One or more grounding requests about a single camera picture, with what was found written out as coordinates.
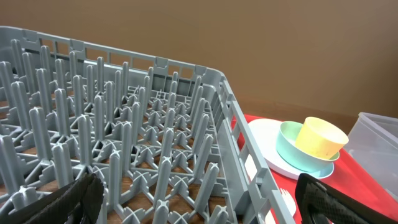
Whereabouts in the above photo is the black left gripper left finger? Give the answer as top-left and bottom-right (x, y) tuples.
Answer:
(1, 173), (104, 223)

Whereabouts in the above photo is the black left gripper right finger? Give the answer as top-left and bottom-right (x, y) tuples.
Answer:
(295, 173), (397, 224)

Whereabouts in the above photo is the white plastic fork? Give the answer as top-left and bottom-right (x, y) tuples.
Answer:
(264, 188), (296, 224)

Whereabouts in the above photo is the grey plastic dishwasher rack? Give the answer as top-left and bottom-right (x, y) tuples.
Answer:
(1, 26), (294, 223)

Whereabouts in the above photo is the red plastic tray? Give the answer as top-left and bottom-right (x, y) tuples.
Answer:
(244, 114), (397, 221)

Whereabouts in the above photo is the green bowl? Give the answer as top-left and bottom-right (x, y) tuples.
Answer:
(276, 121), (340, 172)

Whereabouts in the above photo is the yellow plastic cup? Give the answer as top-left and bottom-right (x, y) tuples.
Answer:
(295, 116), (349, 159)

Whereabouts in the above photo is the clear plastic bin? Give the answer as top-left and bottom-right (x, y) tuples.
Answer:
(344, 112), (397, 199)

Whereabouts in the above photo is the light blue plate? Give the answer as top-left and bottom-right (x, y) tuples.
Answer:
(248, 119), (334, 180)

